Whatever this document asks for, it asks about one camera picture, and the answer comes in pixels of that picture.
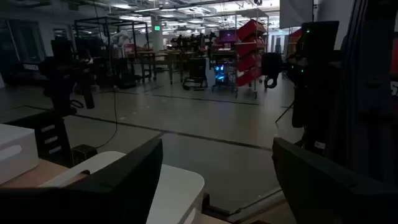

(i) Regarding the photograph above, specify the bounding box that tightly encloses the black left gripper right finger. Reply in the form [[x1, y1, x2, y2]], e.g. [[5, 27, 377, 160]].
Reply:
[[272, 137, 398, 224]]

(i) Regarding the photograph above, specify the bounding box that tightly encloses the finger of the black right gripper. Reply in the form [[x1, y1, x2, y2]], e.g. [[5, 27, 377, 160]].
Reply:
[[83, 88, 96, 110]]

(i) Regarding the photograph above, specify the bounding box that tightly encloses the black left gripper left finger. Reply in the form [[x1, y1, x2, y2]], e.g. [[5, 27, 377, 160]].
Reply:
[[0, 136, 164, 224]]

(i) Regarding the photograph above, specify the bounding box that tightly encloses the black floor box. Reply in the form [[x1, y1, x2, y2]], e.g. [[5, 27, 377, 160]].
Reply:
[[70, 144, 98, 166]]

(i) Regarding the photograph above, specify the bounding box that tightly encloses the dark glass door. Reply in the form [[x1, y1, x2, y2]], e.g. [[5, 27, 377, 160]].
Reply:
[[0, 17, 48, 85]]

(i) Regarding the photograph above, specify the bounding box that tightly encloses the wooden workbench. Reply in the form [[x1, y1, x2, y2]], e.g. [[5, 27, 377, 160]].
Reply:
[[126, 49, 185, 85]]

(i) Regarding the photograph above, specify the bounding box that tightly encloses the white pillar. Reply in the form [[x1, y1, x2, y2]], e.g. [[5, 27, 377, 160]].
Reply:
[[150, 14, 164, 53]]

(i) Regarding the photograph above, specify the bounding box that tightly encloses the black tripod leg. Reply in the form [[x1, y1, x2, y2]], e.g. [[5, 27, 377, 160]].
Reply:
[[274, 101, 295, 124]]

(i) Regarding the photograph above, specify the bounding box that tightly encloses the black rolling cart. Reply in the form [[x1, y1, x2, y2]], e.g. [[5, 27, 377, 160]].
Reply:
[[182, 57, 209, 91]]

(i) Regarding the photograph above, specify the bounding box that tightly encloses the black robot workstation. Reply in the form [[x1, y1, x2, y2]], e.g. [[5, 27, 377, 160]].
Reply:
[[170, 30, 218, 53]]

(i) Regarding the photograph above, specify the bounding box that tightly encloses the black equipment stand with LEDs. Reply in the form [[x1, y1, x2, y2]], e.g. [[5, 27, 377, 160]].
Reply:
[[287, 20, 343, 154]]

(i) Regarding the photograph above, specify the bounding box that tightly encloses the computer with blue lights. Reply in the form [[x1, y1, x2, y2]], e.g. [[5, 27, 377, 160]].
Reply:
[[213, 63, 228, 84]]

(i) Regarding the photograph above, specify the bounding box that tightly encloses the black chair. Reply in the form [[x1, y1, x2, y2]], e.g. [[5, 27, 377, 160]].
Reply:
[[260, 52, 283, 90]]

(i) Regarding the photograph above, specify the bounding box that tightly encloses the purple lit monitor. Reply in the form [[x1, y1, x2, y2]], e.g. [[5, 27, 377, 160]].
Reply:
[[218, 29, 239, 44]]

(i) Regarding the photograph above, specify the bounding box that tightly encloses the rack with red bins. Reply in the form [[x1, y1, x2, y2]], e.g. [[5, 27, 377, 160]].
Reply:
[[234, 8, 270, 99]]

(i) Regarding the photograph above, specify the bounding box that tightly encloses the white hanging screen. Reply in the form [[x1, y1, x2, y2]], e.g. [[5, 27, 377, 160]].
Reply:
[[279, 0, 315, 30]]

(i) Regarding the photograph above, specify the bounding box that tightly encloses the thin black hanging cable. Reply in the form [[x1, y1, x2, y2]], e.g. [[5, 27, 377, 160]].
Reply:
[[92, 0, 119, 149]]

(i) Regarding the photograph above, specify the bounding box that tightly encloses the black cage frame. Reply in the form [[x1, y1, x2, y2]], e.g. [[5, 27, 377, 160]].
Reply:
[[73, 16, 150, 82]]

